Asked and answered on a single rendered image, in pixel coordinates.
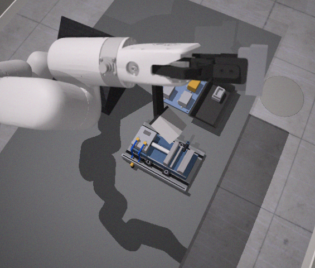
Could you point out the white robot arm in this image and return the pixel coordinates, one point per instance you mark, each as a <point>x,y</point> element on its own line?
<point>30,98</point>

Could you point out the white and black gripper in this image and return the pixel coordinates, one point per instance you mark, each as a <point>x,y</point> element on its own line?
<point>175,65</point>

